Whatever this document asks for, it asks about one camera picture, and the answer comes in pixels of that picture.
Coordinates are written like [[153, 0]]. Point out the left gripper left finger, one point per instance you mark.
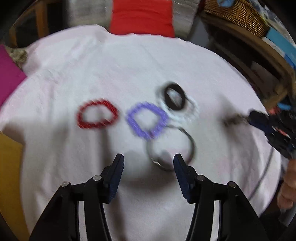
[[111, 178]]

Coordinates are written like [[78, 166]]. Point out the wicker basket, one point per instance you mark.
[[241, 13]]

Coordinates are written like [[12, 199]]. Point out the magenta cushion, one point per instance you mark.
[[10, 76]]

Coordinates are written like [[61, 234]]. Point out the patterned fabric piece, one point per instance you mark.
[[18, 55]]

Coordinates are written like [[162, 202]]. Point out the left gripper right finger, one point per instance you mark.
[[186, 176]]

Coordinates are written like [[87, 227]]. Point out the wooden chair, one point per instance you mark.
[[30, 25]]

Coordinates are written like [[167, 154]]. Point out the dark metal bangle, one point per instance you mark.
[[161, 151]]

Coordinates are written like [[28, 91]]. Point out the red cushion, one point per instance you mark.
[[142, 17]]

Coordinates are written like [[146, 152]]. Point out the person's right hand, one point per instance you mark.
[[287, 194]]

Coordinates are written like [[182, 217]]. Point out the blue book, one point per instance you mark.
[[281, 45]]

